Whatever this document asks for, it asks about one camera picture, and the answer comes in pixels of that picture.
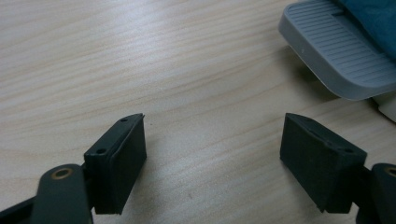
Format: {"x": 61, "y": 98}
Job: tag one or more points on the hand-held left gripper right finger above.
{"x": 320, "y": 168}

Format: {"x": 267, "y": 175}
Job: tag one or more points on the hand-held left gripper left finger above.
{"x": 118, "y": 168}

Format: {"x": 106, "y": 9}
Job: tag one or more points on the grey white pedal trash bin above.
{"x": 336, "y": 53}

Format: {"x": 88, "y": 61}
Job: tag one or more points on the blue cloth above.
{"x": 373, "y": 21}

